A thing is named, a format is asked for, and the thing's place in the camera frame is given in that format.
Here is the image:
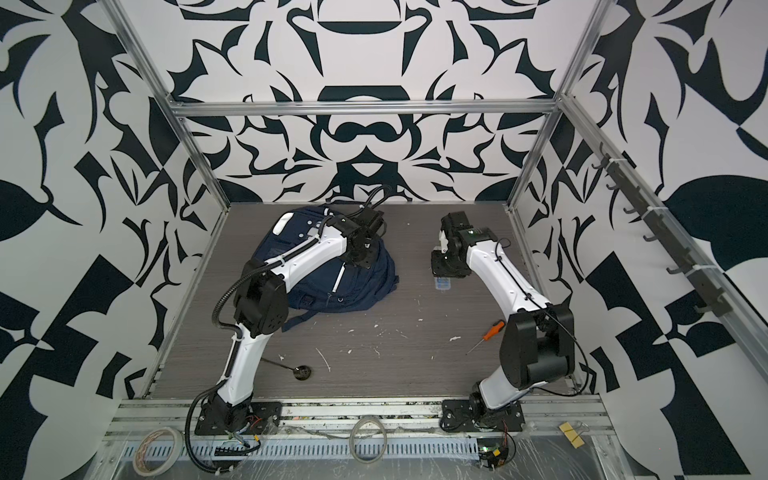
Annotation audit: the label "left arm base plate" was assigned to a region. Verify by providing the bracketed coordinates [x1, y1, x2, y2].
[193, 398, 283, 436]

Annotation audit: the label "white slotted cable duct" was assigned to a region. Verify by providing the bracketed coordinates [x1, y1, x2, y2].
[113, 435, 487, 463]

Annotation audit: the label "orange handled screwdriver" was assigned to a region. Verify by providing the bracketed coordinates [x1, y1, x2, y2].
[468, 320, 506, 354]

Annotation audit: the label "grey coat hook rack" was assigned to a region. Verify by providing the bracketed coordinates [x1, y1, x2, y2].
[592, 142, 734, 317]

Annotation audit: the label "clear plastic pen box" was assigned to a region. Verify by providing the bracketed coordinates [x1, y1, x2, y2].
[434, 277, 451, 292]

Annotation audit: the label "green lit circuit board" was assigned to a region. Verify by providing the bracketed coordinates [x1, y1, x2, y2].
[478, 435, 517, 471]

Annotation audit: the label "navy blue student backpack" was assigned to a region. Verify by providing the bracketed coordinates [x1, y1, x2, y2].
[253, 205, 399, 332]

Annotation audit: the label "beige tape roll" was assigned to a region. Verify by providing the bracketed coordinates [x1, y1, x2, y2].
[131, 427, 184, 478]

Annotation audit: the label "black metal spoon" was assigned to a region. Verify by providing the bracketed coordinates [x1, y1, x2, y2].
[261, 358, 312, 381]

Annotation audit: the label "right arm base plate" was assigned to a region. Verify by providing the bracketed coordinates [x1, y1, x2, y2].
[439, 393, 525, 433]

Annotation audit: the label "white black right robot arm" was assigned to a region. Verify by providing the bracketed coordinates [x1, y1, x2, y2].
[431, 227, 581, 411]

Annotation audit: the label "grey coiled cable loop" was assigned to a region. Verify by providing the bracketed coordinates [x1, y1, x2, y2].
[348, 415, 389, 465]

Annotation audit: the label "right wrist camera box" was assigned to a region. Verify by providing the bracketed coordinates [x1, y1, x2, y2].
[438, 211, 481, 253]

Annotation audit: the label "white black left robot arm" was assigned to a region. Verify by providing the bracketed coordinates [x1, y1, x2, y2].
[201, 186, 398, 423]

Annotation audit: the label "yellow tape pieces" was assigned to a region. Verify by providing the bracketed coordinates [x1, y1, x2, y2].
[559, 422, 585, 449]

